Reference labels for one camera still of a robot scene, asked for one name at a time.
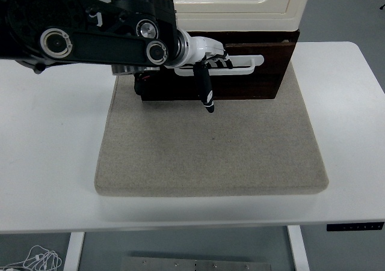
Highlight white drawer handle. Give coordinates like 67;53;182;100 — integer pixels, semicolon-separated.
174;54;265;76

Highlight black table control panel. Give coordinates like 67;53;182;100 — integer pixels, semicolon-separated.
326;221;385;232

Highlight grey metal plate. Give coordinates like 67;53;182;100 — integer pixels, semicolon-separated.
122;255;273;271

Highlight dark wooden drawer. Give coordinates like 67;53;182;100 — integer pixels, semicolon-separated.
207;39;298;75

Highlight dark wooden drawer case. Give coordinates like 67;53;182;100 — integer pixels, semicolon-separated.
134;28;301;101

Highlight white table leg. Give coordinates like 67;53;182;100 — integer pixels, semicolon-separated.
63;231;85;271
287;225;310;271

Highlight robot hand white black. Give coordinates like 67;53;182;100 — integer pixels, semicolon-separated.
180;35;234;115

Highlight beige fabric mat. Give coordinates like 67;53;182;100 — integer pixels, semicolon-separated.
94;61;330;197

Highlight white cable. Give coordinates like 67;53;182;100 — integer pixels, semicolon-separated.
0;245;63;271

